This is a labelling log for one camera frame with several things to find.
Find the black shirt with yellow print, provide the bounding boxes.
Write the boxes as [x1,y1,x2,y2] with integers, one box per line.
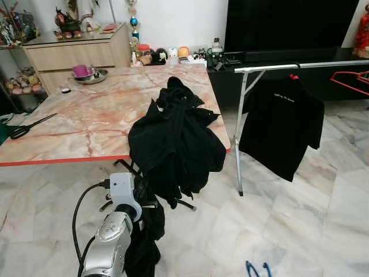
[124,176,166,277]

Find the blue plastic hanger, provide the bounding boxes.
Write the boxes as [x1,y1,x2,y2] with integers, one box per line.
[245,261,273,277]

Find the red plastic hanger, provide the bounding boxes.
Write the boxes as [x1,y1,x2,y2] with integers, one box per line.
[330,70,369,96]
[288,62,300,81]

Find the pile of black clothes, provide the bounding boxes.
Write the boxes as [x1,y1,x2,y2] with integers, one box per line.
[128,77,227,209]

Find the marble folding table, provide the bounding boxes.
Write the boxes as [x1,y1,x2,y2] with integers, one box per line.
[0,63,231,211]

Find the metal bowl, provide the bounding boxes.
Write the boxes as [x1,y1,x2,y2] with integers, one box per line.
[74,68,109,85]

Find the purple cup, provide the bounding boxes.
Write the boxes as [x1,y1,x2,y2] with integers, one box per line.
[72,64,94,78]

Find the jar with red lid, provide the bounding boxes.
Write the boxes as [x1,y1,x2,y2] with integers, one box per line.
[137,43,153,65]

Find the black TV console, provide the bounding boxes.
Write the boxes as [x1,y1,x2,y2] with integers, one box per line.
[206,47,369,107]

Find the black plush toy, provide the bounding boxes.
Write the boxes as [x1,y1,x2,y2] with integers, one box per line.
[151,47,169,63]

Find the light wooden cabinet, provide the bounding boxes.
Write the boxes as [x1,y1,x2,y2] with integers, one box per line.
[23,23,133,96]

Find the black T-shirt with white print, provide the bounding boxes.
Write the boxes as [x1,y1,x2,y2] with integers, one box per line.
[238,77,325,182]

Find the clear bottle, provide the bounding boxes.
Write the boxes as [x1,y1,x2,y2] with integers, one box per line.
[212,38,223,57]

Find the gold and blue trophy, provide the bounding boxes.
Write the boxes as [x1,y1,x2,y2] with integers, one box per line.
[126,0,142,42]

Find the dark figurine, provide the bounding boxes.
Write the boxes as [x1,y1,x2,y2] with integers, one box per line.
[55,7,82,38]

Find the white statue figurine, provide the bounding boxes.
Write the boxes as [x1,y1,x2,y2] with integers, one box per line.
[78,0,103,32]

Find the display shelf with figurines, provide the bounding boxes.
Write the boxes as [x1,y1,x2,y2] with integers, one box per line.
[0,0,36,113]

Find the black soundbar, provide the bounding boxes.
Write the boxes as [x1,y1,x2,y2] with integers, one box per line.
[245,49,347,63]

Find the red laughing Buddha statue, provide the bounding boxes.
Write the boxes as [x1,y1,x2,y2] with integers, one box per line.
[355,12,369,58]

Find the silver metal clothes rack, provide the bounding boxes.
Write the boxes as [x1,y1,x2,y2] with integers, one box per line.
[234,59,369,197]

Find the black flat television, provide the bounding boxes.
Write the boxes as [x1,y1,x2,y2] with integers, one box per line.
[224,0,361,54]

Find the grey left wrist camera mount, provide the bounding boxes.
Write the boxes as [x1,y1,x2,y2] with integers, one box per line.
[110,172,143,223]

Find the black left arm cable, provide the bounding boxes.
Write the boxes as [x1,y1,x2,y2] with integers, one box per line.
[72,180,113,277]

